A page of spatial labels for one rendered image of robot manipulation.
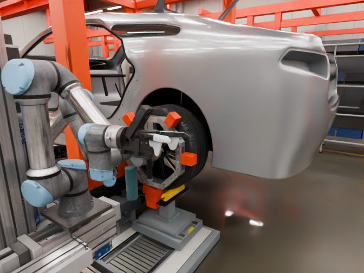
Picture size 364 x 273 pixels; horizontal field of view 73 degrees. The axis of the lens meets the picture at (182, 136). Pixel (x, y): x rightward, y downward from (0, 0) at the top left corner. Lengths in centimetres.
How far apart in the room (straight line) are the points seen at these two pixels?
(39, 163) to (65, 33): 108
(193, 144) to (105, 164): 95
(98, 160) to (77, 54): 119
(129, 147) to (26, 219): 70
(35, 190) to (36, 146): 16
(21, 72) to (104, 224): 76
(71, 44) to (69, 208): 113
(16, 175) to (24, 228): 24
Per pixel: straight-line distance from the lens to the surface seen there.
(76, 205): 119
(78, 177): 114
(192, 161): 164
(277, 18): 767
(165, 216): 219
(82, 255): 114
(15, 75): 98
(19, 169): 123
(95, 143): 83
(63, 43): 193
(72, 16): 195
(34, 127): 100
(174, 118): 163
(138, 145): 74
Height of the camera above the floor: 141
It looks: 14 degrees down
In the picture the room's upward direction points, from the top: straight up
